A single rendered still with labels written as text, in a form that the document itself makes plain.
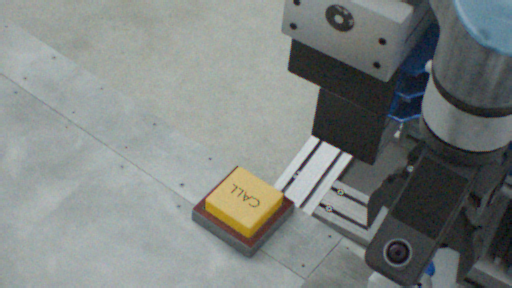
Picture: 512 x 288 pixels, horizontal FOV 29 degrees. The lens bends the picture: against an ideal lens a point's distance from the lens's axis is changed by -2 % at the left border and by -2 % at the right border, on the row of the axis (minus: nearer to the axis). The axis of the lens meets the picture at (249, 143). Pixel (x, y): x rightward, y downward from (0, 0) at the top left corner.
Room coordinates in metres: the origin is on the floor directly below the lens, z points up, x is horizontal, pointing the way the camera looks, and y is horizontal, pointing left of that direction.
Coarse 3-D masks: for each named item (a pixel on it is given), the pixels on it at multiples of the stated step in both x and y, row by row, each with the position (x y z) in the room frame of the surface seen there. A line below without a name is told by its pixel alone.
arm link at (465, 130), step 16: (432, 80) 0.51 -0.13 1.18; (432, 96) 0.51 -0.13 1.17; (432, 112) 0.50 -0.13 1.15; (448, 112) 0.49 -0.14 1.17; (464, 112) 0.48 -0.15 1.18; (432, 128) 0.50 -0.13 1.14; (448, 128) 0.49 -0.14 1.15; (464, 128) 0.48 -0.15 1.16; (480, 128) 0.48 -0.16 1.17; (496, 128) 0.48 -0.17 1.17; (464, 144) 0.48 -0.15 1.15; (480, 144) 0.48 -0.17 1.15; (496, 144) 0.49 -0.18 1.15
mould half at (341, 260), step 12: (336, 252) 0.55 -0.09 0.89; (348, 252) 0.55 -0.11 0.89; (324, 264) 0.54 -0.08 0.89; (336, 264) 0.54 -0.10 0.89; (348, 264) 0.54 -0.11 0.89; (360, 264) 0.54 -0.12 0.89; (312, 276) 0.52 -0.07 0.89; (324, 276) 0.52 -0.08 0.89; (336, 276) 0.52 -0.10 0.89; (348, 276) 0.53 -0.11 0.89; (360, 276) 0.53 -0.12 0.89
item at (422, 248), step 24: (432, 168) 0.49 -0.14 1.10; (456, 168) 0.49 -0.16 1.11; (480, 168) 0.49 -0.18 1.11; (408, 192) 0.48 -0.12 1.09; (432, 192) 0.47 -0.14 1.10; (456, 192) 0.47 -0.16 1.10; (408, 216) 0.46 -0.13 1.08; (432, 216) 0.46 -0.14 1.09; (456, 216) 0.47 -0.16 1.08; (384, 240) 0.44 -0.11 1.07; (408, 240) 0.44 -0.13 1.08; (432, 240) 0.44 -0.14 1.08; (384, 264) 0.43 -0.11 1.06; (408, 264) 0.43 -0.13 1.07
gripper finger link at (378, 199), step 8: (384, 184) 0.52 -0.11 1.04; (392, 184) 0.52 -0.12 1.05; (376, 192) 0.52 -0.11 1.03; (384, 192) 0.52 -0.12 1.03; (368, 200) 0.53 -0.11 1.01; (376, 200) 0.52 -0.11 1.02; (384, 200) 0.52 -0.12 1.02; (368, 208) 0.52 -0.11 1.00; (376, 208) 0.52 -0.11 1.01; (368, 216) 0.52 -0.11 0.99; (376, 216) 0.52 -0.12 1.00; (368, 224) 0.52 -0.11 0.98
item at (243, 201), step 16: (240, 176) 0.67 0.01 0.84; (256, 176) 0.68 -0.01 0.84; (224, 192) 0.65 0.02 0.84; (240, 192) 0.65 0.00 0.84; (256, 192) 0.65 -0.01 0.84; (272, 192) 0.66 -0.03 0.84; (208, 208) 0.64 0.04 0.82; (224, 208) 0.63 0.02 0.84; (240, 208) 0.63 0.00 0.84; (256, 208) 0.63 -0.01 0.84; (272, 208) 0.64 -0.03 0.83; (240, 224) 0.61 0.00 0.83; (256, 224) 0.62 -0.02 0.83
